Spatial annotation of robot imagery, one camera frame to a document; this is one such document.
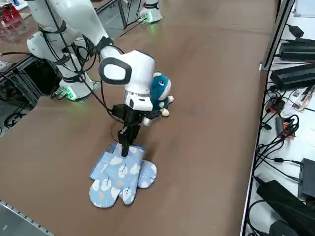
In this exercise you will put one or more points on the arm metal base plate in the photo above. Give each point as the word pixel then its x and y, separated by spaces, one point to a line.
pixel 96 84

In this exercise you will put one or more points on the small black charger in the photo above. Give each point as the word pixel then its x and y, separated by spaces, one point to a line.
pixel 296 30

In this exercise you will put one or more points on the printed paper sheets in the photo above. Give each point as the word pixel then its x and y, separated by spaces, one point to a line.
pixel 302 98

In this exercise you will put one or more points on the small blue plush doll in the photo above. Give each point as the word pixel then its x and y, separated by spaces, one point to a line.
pixel 160 86

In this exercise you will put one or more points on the clear shelf with red packets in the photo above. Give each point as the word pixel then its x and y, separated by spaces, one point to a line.
pixel 12 27

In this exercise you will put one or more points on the aluminium profile post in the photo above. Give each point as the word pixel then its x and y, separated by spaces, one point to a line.
pixel 278 37

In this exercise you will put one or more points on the black power adapter brick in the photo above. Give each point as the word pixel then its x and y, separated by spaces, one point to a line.
pixel 297 50

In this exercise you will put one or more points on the grey adapter with orange plugs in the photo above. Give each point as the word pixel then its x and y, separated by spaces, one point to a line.
pixel 279 125

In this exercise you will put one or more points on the black box-shaped device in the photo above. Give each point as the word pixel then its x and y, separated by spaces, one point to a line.
pixel 307 177

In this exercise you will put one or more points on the large black power supply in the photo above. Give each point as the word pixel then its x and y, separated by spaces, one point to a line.
pixel 283 204

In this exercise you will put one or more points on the long black power adapter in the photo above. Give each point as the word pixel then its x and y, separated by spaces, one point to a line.
pixel 290 76

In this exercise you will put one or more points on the black and orange USB hub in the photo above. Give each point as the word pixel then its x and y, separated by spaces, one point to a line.
pixel 275 105

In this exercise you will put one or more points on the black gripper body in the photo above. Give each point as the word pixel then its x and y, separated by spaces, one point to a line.
pixel 130 116

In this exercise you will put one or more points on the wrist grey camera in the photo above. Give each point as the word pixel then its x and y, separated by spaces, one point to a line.
pixel 147 121

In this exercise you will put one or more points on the blue cloud-print oven mitt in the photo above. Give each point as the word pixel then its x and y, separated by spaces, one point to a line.
pixel 147 174
pixel 118 172

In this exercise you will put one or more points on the dark aluminium frame rack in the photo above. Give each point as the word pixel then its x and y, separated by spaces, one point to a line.
pixel 24 73

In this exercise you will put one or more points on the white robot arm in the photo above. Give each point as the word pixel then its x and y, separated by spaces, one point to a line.
pixel 150 12
pixel 137 73

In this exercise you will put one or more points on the metal table edge rail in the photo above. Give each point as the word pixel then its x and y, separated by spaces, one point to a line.
pixel 14 214

